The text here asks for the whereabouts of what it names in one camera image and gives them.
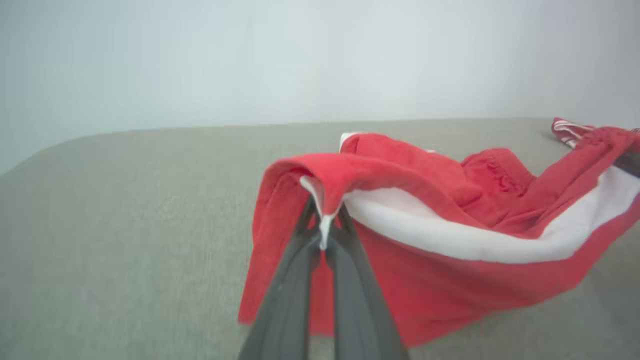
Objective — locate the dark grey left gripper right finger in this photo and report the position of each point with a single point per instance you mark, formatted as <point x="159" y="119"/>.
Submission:
<point x="365" y="320"/>

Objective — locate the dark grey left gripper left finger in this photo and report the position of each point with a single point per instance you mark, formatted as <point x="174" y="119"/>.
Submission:
<point x="285" y="310"/>

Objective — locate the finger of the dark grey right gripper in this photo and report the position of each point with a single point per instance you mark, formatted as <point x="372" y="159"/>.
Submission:
<point x="631" y="162"/>

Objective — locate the red shorts with white stripes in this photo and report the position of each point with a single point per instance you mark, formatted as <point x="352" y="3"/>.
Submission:
<point x="450" y="285"/>

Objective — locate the grey fabric sofa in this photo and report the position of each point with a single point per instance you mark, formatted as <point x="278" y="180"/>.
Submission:
<point x="125" y="225"/>

